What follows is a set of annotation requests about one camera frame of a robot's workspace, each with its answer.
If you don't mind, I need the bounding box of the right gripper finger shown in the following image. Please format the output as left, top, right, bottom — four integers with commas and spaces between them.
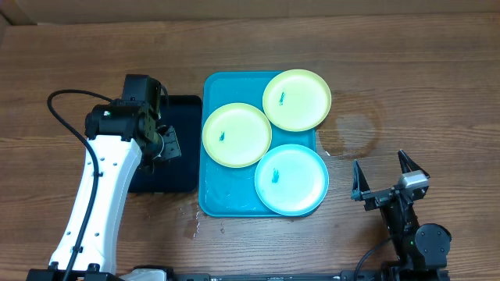
398, 150, 430, 179
352, 159, 370, 194

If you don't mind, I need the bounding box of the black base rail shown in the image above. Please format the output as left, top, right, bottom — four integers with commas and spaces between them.
171, 269, 451, 281

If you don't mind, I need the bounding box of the yellow-green plate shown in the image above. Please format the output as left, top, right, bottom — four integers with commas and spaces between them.
262, 69, 332, 132
202, 103, 272, 168

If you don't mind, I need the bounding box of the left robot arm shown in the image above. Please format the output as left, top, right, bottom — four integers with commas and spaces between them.
27, 74, 181, 280

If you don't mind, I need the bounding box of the black plastic tray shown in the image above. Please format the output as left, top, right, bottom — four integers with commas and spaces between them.
129, 95, 202, 194

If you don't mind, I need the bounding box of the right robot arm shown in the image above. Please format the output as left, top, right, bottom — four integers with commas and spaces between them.
351, 150, 452, 280

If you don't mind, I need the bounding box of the teal plastic serving tray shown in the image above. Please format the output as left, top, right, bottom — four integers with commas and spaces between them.
198, 71, 317, 217

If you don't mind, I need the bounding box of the light blue plate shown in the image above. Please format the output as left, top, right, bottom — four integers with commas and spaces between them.
255, 144, 329, 216

